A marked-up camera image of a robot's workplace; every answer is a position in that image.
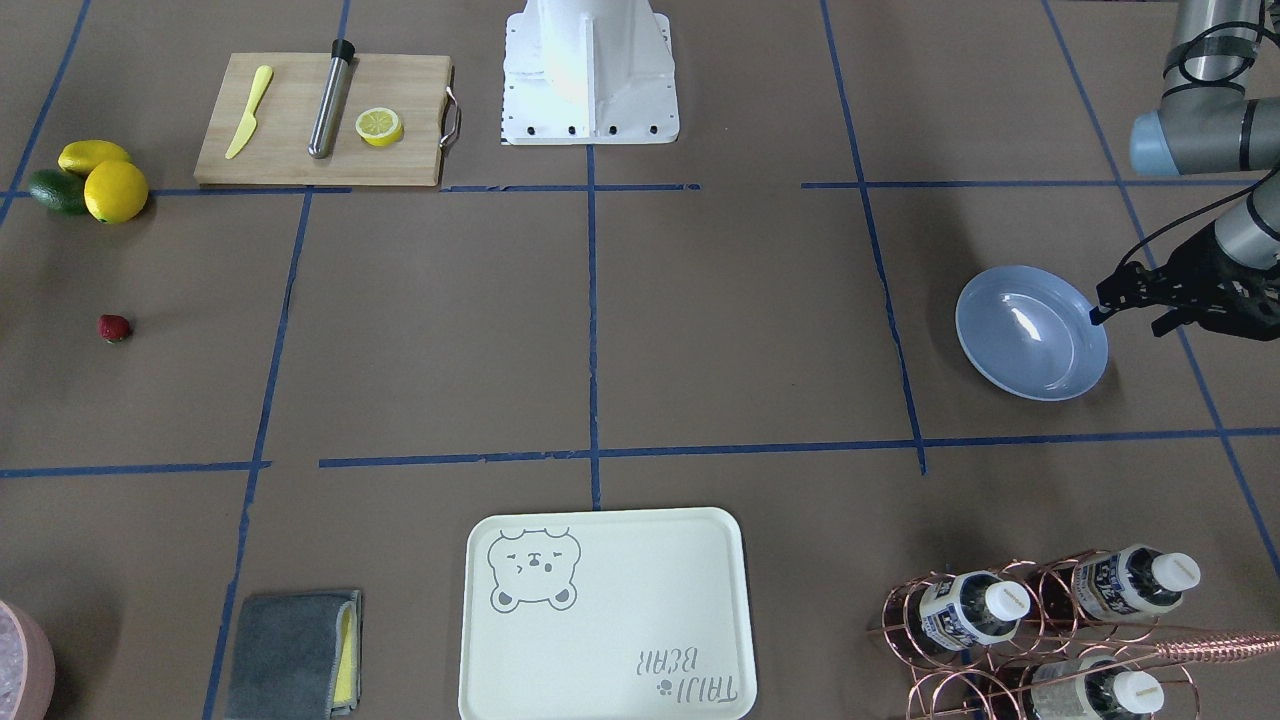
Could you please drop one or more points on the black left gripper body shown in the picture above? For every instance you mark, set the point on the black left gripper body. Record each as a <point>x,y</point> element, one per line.
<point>1193,272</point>

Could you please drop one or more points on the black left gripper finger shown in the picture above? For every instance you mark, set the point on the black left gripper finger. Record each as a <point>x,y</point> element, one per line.
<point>1172,320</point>
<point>1130,286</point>

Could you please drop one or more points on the blue round plate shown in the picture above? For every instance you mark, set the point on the blue round plate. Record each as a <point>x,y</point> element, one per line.
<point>1030,333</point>

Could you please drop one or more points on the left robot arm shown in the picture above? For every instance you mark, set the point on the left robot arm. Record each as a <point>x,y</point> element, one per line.
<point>1206,123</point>

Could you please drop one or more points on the red strawberry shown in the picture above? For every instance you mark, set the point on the red strawberry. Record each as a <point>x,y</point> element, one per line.
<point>114,328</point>

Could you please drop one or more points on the copper bar spoon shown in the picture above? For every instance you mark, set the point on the copper bar spoon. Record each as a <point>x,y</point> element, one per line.
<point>1218,648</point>

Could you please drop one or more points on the tea bottle white cap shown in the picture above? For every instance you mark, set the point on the tea bottle white cap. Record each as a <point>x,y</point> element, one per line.
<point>959,613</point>

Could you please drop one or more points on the cream bear serving tray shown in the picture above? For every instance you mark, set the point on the cream bear serving tray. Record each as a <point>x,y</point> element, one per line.
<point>632,614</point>

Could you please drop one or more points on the lemon half slice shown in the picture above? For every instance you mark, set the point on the lemon half slice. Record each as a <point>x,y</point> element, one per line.
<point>379,127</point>

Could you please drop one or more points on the steel muddler black tip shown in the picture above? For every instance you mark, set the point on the steel muddler black tip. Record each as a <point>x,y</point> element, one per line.
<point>340,72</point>

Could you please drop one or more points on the yellow plastic knife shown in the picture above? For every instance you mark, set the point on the yellow plastic knife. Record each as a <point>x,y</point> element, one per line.
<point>248,122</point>

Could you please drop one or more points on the grey and yellow cloth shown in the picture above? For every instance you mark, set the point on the grey and yellow cloth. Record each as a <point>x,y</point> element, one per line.
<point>297,656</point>

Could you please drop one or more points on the whole yellow lemon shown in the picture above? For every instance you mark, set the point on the whole yellow lemon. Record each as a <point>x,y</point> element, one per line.
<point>115,191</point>

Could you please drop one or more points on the green lime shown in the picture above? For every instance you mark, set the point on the green lime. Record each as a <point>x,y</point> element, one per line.
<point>59,191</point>

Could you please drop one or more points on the pink bowl of ice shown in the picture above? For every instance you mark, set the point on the pink bowl of ice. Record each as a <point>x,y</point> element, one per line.
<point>28,666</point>

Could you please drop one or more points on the copper wire bottle rack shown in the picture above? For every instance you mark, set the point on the copper wire bottle rack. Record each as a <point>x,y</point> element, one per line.
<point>981,683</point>

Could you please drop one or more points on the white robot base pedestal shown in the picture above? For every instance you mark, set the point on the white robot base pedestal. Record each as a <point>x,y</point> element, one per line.
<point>589,73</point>

